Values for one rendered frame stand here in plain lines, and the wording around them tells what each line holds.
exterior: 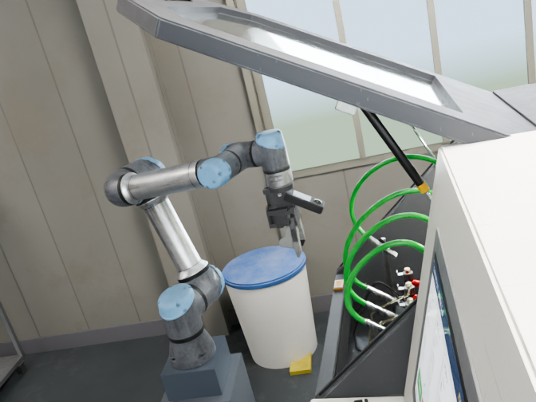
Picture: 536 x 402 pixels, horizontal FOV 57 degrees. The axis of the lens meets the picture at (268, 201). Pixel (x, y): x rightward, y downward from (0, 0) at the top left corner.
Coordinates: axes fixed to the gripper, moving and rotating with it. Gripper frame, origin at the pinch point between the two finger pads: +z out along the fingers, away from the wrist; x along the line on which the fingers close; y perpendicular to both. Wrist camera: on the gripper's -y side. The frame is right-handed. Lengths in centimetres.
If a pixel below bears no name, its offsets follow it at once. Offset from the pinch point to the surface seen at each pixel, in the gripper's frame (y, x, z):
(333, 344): -5.3, 10.5, 26.4
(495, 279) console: -39, 84, -33
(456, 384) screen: -34, 81, -18
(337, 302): -4.6, -11.5, 26.4
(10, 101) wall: 196, -140, -57
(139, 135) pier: 115, -136, -21
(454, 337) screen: -35, 75, -20
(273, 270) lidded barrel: 46, -109, 63
